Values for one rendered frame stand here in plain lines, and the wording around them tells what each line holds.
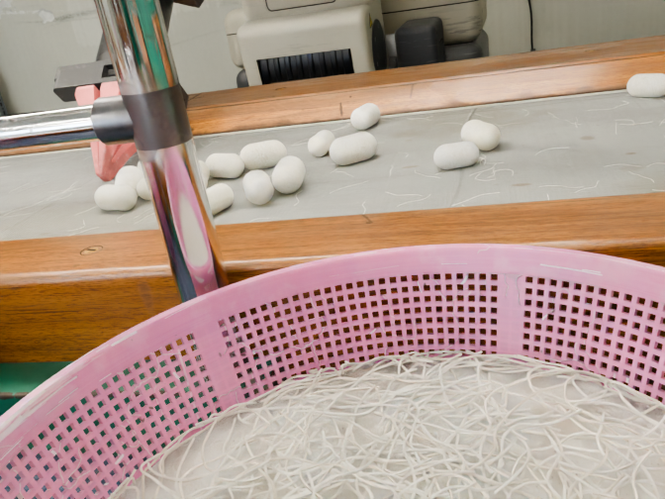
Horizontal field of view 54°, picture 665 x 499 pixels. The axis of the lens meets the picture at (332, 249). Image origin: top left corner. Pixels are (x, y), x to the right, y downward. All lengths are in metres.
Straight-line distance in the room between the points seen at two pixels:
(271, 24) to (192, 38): 1.70
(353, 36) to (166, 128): 0.84
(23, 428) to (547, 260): 0.20
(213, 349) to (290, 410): 0.04
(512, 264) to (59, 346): 0.24
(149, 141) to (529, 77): 0.44
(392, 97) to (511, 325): 0.40
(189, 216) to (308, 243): 0.07
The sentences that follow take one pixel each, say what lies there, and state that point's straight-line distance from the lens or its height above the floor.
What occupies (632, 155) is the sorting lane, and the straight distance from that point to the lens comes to 0.47.
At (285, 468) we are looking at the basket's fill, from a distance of 0.23.
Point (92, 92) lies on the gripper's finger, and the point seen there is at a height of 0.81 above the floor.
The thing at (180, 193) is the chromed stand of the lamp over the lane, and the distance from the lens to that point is 0.27.
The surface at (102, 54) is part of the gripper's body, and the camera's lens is 0.64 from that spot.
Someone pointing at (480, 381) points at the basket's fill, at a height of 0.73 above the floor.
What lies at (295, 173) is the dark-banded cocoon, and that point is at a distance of 0.45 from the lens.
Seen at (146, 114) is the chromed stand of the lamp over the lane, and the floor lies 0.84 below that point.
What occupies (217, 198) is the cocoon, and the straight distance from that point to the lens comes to 0.44.
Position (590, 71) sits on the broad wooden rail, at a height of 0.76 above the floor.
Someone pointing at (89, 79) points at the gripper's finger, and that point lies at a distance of 0.62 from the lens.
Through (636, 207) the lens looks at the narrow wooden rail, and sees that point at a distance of 0.32.
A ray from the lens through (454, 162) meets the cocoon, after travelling 0.45.
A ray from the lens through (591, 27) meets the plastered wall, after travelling 2.53.
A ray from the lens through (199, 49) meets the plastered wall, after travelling 2.81.
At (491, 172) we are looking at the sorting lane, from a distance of 0.45.
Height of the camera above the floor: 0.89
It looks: 24 degrees down
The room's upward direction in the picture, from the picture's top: 10 degrees counter-clockwise
